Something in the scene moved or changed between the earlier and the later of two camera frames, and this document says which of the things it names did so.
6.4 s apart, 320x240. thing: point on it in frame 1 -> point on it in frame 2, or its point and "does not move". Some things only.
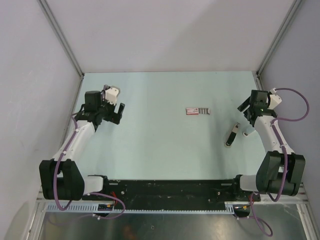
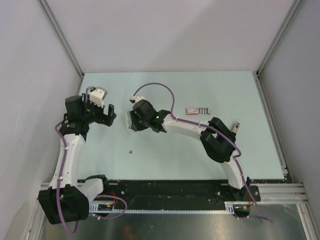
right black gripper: [245, 104] -> [135, 126]
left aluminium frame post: [48, 9] does not move
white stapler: [247, 129] -> [128, 120]
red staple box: [197, 111] does not move
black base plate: [205, 192] does not move
